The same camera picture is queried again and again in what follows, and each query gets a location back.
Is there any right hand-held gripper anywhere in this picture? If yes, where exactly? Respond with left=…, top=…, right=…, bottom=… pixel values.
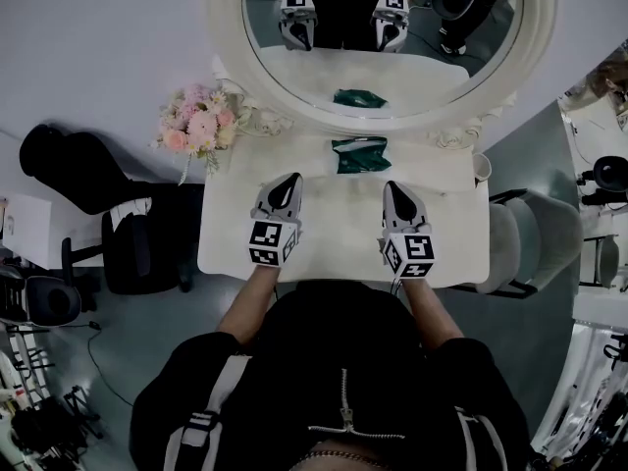
left=376, top=179, right=437, bottom=280

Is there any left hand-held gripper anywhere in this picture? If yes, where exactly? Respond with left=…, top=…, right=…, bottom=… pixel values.
left=247, top=172, right=304, bottom=268

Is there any white dressing table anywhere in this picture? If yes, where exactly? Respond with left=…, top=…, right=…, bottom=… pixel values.
left=196, top=132, right=492, bottom=285

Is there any person's left forearm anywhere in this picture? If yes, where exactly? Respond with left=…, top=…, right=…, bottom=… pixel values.
left=214, top=262, right=283, bottom=348

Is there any person's right forearm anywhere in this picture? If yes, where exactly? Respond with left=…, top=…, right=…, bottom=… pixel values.
left=398, top=276, right=465, bottom=350

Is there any white ornate oval mirror stand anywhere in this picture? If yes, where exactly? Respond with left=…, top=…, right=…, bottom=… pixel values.
left=208, top=0, right=560, bottom=193

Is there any green packet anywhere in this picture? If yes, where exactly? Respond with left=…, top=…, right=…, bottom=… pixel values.
left=331, top=135, right=393, bottom=176

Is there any white cup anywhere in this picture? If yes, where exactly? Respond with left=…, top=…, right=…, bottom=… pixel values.
left=471, top=151, right=494, bottom=183

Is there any pink flower bouquet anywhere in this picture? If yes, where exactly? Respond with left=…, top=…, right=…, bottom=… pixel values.
left=150, top=82, right=252, bottom=186

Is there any grey chair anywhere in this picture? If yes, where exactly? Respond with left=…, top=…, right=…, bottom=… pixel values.
left=459, top=188, right=586, bottom=300
left=580, top=235, right=623, bottom=289

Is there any person's black shirt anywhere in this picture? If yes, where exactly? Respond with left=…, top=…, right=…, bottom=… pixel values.
left=129, top=279, right=532, bottom=471

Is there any white patterned cloth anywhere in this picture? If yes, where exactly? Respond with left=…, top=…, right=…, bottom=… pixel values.
left=109, top=195, right=154, bottom=233

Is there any black office chair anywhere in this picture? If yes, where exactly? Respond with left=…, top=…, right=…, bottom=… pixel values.
left=18, top=123, right=205, bottom=296

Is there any black round stool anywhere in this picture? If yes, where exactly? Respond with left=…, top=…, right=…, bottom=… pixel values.
left=24, top=274, right=82, bottom=327

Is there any black camera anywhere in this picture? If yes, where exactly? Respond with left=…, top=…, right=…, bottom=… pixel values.
left=580, top=154, right=628, bottom=206

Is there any white backpack strap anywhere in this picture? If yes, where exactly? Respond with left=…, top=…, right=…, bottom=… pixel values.
left=163, top=354, right=252, bottom=471
left=452, top=403, right=509, bottom=471

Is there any black floor cable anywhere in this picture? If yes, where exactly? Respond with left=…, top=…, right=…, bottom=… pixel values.
left=87, top=321, right=135, bottom=408

